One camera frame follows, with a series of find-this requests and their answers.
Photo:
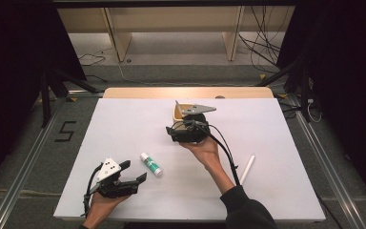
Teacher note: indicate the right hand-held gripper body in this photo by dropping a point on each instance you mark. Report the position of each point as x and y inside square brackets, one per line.
[189, 132]

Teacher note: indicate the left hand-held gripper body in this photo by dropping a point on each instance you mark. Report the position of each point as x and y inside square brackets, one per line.
[108, 170]

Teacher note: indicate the cream square pen cup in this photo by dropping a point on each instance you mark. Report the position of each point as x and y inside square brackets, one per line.
[175, 115]

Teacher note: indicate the green and white glue stick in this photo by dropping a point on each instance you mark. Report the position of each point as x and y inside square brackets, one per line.
[151, 164]

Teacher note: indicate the person's right hand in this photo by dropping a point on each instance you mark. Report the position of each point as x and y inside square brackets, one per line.
[205, 151]

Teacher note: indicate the person's left hand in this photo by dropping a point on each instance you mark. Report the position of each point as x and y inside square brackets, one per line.
[103, 208]

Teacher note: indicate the light wooden table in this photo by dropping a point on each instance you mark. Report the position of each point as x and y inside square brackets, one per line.
[171, 93]

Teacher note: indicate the white table board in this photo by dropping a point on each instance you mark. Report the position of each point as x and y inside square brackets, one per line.
[108, 127]

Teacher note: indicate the round table grommet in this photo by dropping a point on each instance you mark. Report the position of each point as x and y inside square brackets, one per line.
[219, 97]

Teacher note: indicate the black metal stand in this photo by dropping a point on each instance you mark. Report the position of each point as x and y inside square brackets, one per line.
[46, 101]
[304, 95]

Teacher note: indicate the light wooden bench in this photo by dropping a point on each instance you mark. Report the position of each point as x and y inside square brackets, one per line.
[171, 19]

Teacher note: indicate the black overhead beam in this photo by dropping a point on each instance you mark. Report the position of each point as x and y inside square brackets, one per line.
[171, 3]

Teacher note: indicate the black curtain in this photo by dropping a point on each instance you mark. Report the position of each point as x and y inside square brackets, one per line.
[12, 79]
[349, 79]

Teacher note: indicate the aluminium floor rail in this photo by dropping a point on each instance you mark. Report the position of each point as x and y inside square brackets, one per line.
[22, 178]
[330, 171]

